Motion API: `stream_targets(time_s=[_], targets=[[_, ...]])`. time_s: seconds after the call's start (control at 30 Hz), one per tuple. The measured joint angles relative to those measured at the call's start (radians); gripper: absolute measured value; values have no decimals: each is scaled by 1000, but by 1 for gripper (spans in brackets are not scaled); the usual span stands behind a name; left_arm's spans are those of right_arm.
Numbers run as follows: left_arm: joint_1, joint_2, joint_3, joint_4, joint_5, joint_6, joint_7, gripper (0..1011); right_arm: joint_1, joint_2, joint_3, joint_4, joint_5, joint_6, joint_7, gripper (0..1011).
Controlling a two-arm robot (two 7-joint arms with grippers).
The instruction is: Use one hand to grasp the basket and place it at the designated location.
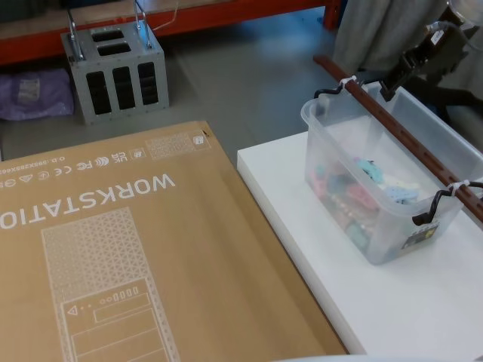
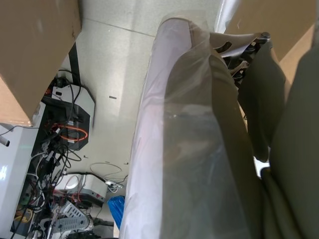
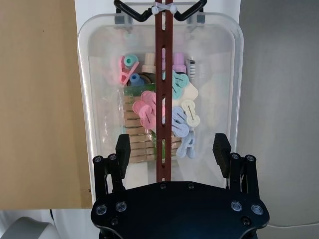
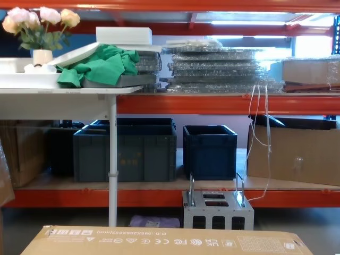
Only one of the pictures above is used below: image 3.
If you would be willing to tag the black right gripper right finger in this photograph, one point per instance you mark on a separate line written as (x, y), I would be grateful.
(221, 152)

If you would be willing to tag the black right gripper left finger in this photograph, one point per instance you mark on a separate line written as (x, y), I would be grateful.
(123, 152)

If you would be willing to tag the pack of wooden clothespins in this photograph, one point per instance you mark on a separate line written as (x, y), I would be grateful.
(139, 147)

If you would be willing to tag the light blue clothespin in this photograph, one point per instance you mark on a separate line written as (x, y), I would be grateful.
(185, 147)

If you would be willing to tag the pink plastic clip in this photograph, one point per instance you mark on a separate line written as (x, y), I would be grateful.
(145, 99)
(148, 118)

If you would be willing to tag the lavender plastic clip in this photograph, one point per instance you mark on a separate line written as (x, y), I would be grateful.
(180, 129)
(179, 115)

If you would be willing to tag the cream plastic clip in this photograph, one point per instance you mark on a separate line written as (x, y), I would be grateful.
(190, 113)

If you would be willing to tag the clear plastic case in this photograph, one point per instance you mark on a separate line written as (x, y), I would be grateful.
(99, 104)

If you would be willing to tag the cream square sponge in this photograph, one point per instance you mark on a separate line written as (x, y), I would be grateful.
(190, 93)

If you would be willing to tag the blue round cap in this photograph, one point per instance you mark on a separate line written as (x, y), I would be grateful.
(135, 79)

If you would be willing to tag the dark tape roll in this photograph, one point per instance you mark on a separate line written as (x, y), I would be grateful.
(147, 78)

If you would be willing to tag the pink clothespin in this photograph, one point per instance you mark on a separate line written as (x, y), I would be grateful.
(123, 72)

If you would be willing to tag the teal plastic clip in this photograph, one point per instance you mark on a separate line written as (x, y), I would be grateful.
(180, 83)

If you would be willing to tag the black and white small brush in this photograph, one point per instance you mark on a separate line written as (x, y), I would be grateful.
(192, 68)

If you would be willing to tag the teal round cap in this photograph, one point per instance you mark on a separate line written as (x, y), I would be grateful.
(130, 60)

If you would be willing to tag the beige small bottle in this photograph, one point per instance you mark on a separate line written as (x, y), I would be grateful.
(149, 63)

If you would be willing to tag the purple small bottle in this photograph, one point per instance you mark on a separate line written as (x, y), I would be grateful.
(179, 63)

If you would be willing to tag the brown cardboard panel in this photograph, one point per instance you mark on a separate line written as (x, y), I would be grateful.
(37, 99)

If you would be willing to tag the grey rounded object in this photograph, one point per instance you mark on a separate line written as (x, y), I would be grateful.
(22, 229)

